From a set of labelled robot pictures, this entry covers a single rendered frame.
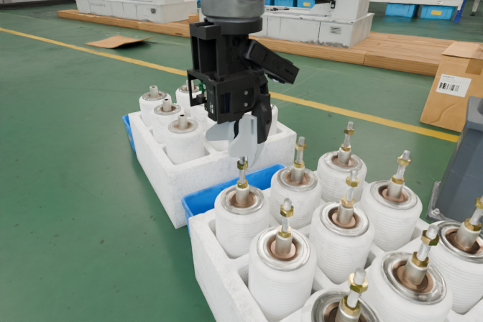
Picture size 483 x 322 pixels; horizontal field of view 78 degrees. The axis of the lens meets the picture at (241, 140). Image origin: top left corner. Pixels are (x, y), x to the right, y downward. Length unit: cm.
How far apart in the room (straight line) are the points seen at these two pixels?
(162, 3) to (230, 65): 315
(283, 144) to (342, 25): 164
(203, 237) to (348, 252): 24
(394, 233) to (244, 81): 37
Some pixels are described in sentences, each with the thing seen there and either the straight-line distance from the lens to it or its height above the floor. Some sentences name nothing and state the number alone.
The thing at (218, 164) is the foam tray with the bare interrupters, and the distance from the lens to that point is 77.
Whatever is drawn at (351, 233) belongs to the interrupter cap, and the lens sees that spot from 49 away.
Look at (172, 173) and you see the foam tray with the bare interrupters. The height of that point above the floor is 18.
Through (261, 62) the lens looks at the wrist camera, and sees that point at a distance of 39.
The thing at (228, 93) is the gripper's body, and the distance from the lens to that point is 37.
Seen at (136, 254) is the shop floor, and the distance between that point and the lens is 81.
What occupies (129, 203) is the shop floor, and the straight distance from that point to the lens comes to 95.
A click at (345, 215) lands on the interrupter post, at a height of 27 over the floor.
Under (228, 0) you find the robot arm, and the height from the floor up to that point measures 57.
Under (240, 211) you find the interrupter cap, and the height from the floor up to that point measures 25.
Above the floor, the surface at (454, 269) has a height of 24.
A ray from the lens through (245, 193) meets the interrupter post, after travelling 50.
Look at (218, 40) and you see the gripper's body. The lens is 36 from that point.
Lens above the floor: 60
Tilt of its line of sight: 30 degrees down
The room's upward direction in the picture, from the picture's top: straight up
